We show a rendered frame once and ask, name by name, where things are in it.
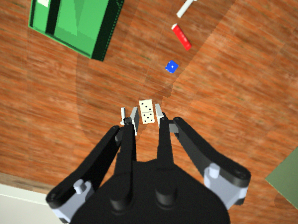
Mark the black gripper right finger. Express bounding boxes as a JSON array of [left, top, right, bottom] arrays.
[[154, 104, 252, 210]]

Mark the white domino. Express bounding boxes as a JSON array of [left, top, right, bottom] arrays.
[[139, 99, 154, 124]]

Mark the green rack of bins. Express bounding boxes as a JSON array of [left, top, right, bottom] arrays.
[[28, 0, 125, 62]]

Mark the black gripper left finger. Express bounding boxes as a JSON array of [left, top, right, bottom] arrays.
[[45, 107, 140, 224]]

